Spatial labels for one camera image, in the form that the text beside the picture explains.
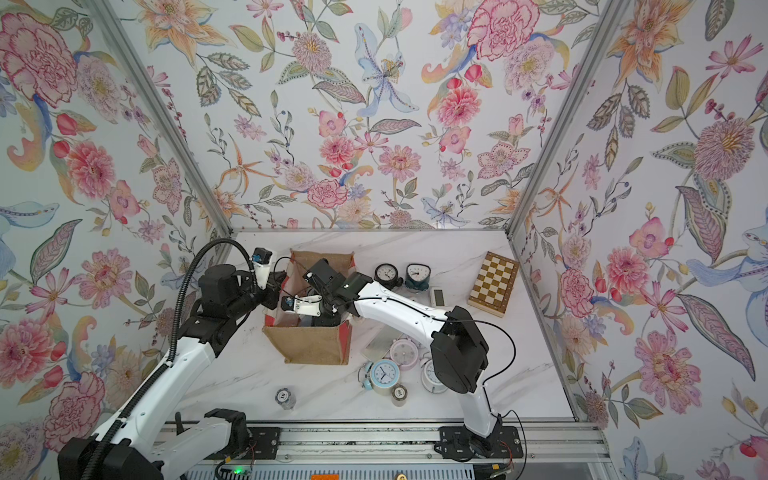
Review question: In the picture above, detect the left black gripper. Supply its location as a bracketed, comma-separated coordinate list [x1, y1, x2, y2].
[226, 270, 290, 321]

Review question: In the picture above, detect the burlap canvas bag red trim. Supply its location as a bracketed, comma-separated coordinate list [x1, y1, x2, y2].
[262, 250, 356, 366]

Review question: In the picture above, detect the dark teal alarm clock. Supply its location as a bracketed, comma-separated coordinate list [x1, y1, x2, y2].
[405, 263, 432, 291]

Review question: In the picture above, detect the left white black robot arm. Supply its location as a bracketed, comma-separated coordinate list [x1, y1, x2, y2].
[57, 264, 286, 479]

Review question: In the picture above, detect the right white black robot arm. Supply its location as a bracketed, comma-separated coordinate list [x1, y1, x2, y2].
[293, 259, 503, 458]

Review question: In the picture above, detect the pink round alarm clock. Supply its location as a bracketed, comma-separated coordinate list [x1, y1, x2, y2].
[389, 338, 419, 371]

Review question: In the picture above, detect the blue twin-bell clock front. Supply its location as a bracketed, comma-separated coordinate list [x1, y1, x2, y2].
[358, 359, 401, 395]

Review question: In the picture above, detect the small white digital clock upright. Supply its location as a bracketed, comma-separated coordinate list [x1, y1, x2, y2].
[429, 287, 446, 308]

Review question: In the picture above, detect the small grey mini clock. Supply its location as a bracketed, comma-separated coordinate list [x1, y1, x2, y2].
[275, 388, 296, 410]

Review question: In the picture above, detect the small beige cylinder clock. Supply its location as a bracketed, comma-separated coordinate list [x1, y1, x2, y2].
[391, 384, 408, 407]

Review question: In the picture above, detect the white twin-bell alarm clock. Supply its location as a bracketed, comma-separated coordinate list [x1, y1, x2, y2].
[420, 359, 448, 395]

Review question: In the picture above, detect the wooden chessboard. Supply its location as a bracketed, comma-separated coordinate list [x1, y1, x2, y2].
[467, 252, 520, 318]

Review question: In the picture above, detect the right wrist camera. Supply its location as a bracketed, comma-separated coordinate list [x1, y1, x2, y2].
[280, 295, 323, 317]

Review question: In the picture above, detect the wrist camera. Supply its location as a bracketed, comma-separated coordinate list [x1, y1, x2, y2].
[280, 295, 323, 317]
[251, 247, 273, 290]

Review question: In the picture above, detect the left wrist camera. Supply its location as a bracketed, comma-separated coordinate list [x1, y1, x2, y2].
[251, 247, 273, 290]

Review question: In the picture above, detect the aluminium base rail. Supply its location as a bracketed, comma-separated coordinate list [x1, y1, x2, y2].
[187, 417, 618, 479]

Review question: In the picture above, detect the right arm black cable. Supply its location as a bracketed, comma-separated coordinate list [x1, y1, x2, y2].
[272, 256, 529, 480]

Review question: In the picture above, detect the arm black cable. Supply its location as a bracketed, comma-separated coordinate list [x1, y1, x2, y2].
[77, 238, 256, 480]
[272, 256, 529, 480]

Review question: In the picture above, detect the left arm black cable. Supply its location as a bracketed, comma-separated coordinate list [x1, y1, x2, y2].
[77, 238, 256, 480]

